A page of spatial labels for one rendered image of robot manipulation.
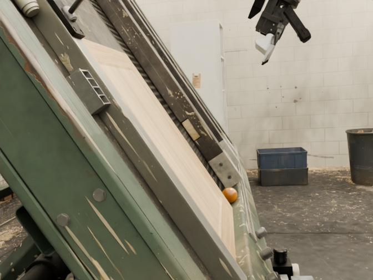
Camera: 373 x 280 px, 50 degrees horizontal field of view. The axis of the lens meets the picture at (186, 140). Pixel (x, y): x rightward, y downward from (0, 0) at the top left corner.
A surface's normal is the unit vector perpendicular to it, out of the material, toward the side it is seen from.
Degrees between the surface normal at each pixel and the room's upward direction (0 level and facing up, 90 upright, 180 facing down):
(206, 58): 90
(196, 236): 90
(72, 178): 90
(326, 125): 90
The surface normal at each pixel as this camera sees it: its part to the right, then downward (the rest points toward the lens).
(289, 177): -0.10, 0.13
